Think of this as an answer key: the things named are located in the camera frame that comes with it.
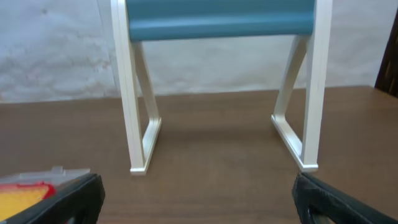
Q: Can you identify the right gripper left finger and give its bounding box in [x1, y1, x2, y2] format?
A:
[0, 172, 106, 224]

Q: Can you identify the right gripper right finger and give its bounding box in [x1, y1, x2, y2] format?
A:
[291, 172, 398, 224]

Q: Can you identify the red and yellow tip box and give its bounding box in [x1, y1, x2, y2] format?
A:
[0, 166, 91, 221]

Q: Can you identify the white and blue stand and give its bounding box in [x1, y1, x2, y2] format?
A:
[110, 0, 333, 177]

